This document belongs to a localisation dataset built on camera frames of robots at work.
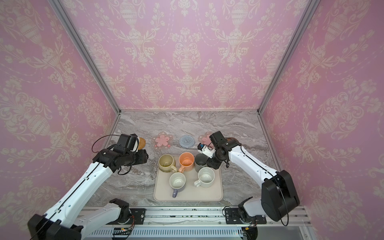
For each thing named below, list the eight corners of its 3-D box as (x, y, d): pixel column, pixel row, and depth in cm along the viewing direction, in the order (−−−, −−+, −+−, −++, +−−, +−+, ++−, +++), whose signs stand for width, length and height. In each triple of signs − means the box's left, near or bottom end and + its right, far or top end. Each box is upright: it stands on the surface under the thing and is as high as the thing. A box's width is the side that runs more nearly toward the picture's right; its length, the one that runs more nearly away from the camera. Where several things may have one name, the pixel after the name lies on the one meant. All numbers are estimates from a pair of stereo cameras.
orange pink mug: (179, 176, 90) (178, 169, 82) (180, 160, 96) (179, 152, 88) (194, 176, 90) (193, 169, 82) (194, 160, 96) (194, 152, 88)
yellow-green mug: (159, 175, 89) (156, 169, 83) (162, 160, 95) (159, 153, 89) (177, 175, 89) (175, 169, 83) (178, 160, 95) (177, 153, 89)
